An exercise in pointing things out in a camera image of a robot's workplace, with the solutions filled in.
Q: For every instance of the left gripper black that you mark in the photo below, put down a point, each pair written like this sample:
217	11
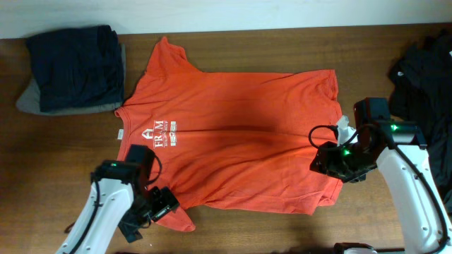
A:
166	201

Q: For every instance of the grey garment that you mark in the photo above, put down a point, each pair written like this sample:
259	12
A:
29	100

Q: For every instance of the navy blue garment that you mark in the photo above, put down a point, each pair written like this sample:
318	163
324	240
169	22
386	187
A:
77	67

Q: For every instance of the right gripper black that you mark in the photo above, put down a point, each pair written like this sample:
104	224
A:
325	160

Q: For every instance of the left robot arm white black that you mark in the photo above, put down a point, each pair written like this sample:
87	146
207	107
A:
119	199

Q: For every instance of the pile of dark clothes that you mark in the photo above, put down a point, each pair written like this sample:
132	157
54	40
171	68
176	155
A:
422	93

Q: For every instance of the orange red printed t-shirt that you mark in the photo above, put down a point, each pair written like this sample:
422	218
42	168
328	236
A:
241	141

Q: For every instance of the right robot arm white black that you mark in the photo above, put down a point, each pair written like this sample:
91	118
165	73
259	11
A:
395	151

